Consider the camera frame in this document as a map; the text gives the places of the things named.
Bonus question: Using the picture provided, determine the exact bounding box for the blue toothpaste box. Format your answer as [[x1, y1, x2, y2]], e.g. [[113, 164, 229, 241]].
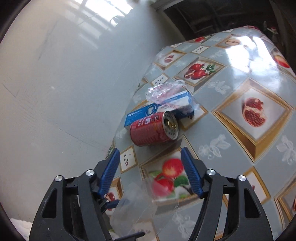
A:
[[124, 90, 199, 129]]

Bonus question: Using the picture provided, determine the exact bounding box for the red drink can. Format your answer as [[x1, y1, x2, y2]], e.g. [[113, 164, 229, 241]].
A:
[[129, 111, 179, 146]]

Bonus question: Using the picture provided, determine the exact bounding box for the fruit pattern tablecloth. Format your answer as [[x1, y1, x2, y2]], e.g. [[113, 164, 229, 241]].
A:
[[107, 26, 295, 240]]

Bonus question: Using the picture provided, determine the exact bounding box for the cooking oil bottle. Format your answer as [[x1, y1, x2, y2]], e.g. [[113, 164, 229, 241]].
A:
[[266, 27, 279, 44]]

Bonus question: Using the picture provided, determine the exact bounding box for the clear crinkled plastic wrapper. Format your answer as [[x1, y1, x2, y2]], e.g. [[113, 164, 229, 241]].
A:
[[145, 80, 200, 114]]

